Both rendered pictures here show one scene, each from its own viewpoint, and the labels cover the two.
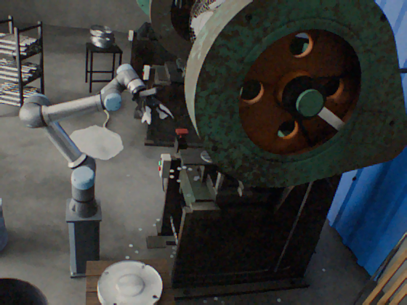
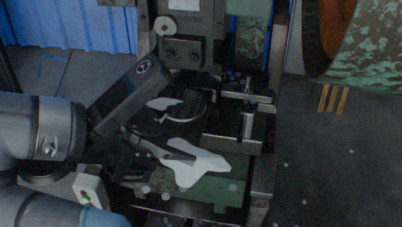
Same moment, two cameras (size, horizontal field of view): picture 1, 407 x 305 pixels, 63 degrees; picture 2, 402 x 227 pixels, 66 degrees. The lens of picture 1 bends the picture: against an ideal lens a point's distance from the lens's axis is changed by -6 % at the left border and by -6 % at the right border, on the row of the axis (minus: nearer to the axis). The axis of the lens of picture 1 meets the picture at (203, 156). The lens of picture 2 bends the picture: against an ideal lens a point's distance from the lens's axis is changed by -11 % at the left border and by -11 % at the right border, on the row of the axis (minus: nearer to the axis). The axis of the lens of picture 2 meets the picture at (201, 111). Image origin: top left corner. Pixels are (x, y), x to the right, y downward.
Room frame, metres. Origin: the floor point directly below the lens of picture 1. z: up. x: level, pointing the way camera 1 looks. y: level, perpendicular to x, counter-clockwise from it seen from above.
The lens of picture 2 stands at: (1.27, 0.51, 1.40)
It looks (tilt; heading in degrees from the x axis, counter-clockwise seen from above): 44 degrees down; 300
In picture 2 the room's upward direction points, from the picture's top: straight up
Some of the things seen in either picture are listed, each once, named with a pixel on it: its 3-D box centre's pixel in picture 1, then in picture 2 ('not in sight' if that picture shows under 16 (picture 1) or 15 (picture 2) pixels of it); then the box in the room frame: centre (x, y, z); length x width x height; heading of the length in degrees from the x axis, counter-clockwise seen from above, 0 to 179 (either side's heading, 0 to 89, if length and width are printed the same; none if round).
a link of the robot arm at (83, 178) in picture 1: (83, 182); not in sight; (1.41, 0.58, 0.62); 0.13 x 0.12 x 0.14; 18
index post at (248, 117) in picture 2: (219, 179); (248, 121); (1.48, -0.10, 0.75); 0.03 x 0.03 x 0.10; 19
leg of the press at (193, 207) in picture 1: (259, 234); (271, 132); (1.48, -0.39, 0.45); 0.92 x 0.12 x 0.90; 109
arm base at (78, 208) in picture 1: (83, 201); not in sight; (1.40, 0.58, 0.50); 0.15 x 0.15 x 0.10
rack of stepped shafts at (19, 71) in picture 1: (16, 69); not in sight; (3.17, 2.03, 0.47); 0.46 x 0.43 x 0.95; 89
